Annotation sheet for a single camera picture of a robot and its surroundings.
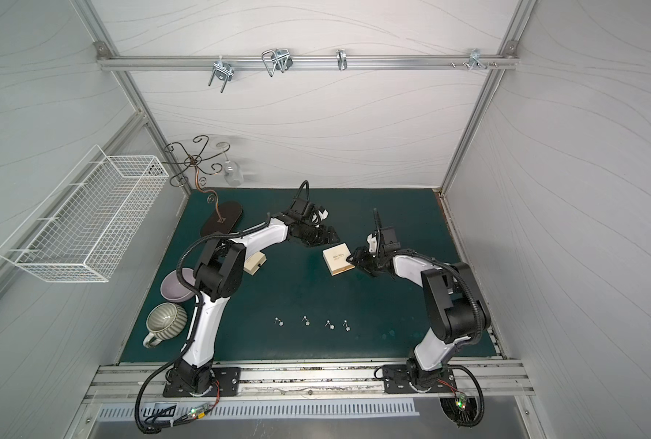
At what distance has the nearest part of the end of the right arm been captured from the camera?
2.37 ft

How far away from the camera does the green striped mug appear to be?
78 centimetres

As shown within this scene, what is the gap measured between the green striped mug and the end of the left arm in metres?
0.43

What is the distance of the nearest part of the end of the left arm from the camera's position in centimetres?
84

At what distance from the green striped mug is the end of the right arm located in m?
0.56

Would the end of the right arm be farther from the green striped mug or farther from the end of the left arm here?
the green striped mug
